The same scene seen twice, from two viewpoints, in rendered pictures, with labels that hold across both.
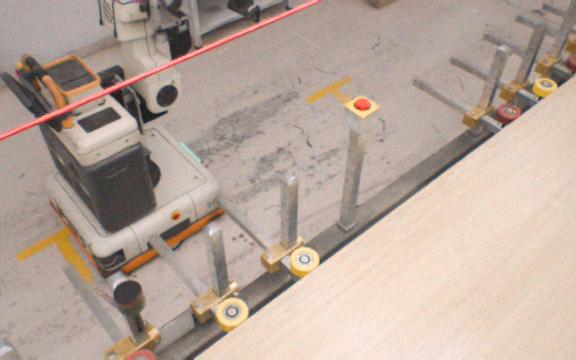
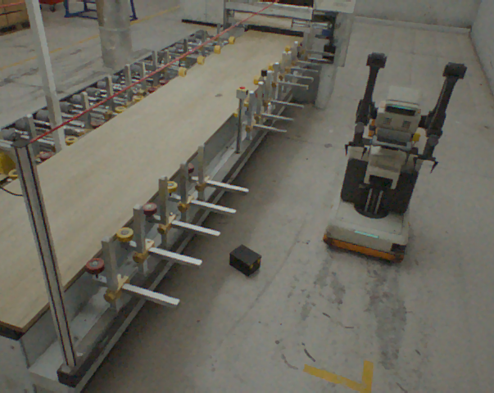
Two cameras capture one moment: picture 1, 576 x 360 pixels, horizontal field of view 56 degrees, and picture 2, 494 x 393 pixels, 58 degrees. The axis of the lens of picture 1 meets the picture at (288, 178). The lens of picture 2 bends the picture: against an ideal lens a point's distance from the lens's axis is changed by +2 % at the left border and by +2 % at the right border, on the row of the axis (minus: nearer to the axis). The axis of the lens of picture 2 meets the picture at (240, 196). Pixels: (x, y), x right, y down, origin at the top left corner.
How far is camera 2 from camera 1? 4.22 m
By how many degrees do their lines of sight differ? 96
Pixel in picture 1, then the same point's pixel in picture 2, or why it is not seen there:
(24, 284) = not seen: hidden behind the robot
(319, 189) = (290, 282)
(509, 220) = (176, 131)
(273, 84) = (416, 370)
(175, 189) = (344, 210)
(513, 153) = (180, 151)
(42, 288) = not seen: hidden behind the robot
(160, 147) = (380, 226)
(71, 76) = not seen: hidden behind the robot
